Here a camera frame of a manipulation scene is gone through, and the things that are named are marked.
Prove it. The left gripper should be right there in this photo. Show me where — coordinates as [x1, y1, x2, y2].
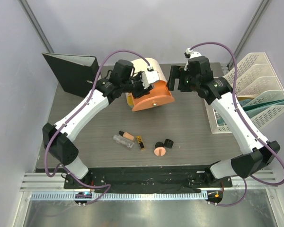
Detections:
[121, 71, 152, 99]

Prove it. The yellow drawer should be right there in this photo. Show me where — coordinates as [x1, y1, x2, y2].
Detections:
[125, 93, 134, 108]

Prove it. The white round drawer organizer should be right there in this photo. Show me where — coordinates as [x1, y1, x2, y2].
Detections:
[121, 57, 176, 112]

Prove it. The beige foundation bottle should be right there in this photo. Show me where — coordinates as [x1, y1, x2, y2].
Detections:
[119, 131, 135, 141]

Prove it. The clear plastic bottle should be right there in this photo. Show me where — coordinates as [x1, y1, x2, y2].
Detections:
[113, 135, 134, 149]

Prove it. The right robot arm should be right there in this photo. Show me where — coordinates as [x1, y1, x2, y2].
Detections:
[167, 56, 280, 187]

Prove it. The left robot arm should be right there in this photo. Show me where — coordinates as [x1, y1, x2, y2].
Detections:
[42, 60, 160, 189]

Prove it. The gold black lipstick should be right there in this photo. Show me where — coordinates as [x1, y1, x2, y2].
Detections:
[136, 136, 145, 150]

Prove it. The black lever arch binder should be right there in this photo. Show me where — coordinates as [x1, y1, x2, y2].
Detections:
[42, 53, 99, 98]

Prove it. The black round jar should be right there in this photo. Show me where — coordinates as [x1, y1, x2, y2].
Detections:
[155, 141, 164, 148]

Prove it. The colourful book in rack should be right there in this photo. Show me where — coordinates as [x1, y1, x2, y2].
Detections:
[237, 96, 254, 101]

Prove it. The pink powder puff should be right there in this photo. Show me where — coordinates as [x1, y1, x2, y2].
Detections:
[154, 147, 166, 157]

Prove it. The teal folder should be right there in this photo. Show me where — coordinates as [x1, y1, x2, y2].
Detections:
[243, 99, 284, 118]

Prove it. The white mesh file rack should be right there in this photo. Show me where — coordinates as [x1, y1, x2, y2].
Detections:
[204, 52, 284, 134]

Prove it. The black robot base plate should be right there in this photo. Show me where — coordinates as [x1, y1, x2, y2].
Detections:
[63, 165, 233, 194]

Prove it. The white slotted cable duct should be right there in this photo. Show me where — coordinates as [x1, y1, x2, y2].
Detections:
[31, 191, 208, 201]

